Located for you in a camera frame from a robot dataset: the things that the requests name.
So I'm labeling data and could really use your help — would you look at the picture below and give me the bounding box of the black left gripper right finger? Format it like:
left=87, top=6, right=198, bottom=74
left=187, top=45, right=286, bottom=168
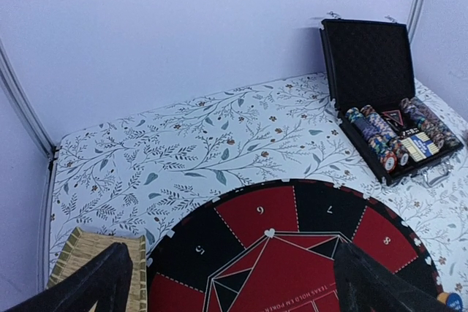
left=333, top=243, right=452, bottom=311

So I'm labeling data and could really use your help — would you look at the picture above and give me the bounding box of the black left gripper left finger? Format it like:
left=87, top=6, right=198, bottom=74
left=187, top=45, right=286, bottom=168
left=9, top=243, right=132, bottom=312

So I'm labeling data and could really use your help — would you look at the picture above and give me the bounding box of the blue small blind button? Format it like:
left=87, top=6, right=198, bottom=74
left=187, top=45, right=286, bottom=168
left=437, top=292, right=464, bottom=311

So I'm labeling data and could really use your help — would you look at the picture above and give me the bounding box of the woven bamboo fan mat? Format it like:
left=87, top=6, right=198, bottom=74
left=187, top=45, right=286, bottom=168
left=47, top=227, right=148, bottom=311

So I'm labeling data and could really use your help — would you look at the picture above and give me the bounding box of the round red black poker mat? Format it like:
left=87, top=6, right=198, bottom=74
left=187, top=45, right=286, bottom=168
left=147, top=180, right=442, bottom=311

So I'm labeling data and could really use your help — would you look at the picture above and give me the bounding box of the poker chip row far left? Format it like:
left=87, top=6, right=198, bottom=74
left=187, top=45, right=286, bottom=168
left=345, top=107, right=397, bottom=172

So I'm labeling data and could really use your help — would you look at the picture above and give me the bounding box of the poker chip row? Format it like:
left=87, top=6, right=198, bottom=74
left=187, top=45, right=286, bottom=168
left=345, top=107, right=397, bottom=172
left=399, top=98, right=449, bottom=150
left=361, top=104, right=410, bottom=167
left=411, top=97, right=461, bottom=148

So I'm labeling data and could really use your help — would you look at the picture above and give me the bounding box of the boxed card deck in case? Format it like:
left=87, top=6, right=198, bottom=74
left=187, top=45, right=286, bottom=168
left=401, top=132, right=439, bottom=162

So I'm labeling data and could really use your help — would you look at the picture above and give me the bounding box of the poker chip row far right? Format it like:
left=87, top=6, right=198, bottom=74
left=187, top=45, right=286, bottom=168
left=411, top=97, right=461, bottom=148

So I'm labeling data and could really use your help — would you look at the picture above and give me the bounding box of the black poker chip case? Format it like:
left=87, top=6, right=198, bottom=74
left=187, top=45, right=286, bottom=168
left=319, top=19, right=464, bottom=186

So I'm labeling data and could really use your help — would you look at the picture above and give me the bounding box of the left aluminium corner post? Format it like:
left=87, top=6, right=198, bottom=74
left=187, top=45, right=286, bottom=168
left=1, top=42, right=56, bottom=161

